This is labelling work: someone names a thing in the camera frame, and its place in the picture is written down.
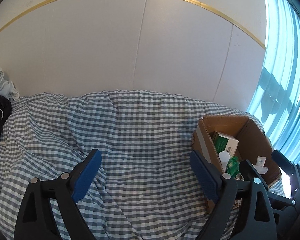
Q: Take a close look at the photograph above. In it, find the green snack packet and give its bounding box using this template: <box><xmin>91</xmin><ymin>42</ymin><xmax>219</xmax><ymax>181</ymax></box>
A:
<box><xmin>226</xmin><ymin>156</ymin><xmax>239</xmax><ymax>178</ymax></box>

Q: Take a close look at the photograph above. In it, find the white green medicine box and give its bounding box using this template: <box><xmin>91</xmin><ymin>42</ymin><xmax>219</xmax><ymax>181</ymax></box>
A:
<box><xmin>212</xmin><ymin>131</ymin><xmax>239</xmax><ymax>156</ymax></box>

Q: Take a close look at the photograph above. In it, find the dental floss pick jar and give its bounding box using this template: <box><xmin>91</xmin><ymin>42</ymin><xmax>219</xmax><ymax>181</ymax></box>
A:
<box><xmin>218</xmin><ymin>151</ymin><xmax>230</xmax><ymax>172</ymax></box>

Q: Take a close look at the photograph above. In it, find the white purple cream tube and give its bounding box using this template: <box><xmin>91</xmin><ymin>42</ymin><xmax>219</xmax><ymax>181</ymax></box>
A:
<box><xmin>254</xmin><ymin>156</ymin><xmax>268</xmax><ymax>175</ymax></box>

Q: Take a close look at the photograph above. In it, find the cardboard box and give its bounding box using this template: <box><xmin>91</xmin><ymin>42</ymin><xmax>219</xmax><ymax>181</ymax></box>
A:
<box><xmin>192</xmin><ymin>115</ymin><xmax>281</xmax><ymax>186</ymax></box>

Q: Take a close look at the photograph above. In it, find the grey checkered cloth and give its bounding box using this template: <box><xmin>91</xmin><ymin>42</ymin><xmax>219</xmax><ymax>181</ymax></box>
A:
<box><xmin>0</xmin><ymin>90</ymin><xmax>247</xmax><ymax>239</ymax></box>

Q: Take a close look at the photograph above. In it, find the blue striped curtain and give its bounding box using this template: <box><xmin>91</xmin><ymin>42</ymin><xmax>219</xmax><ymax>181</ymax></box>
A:
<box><xmin>248</xmin><ymin>0</ymin><xmax>300</xmax><ymax>164</ymax></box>

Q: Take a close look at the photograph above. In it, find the white clothes pile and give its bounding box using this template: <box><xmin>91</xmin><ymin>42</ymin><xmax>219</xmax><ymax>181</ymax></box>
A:
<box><xmin>0</xmin><ymin>68</ymin><xmax>20</xmax><ymax>101</ymax></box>

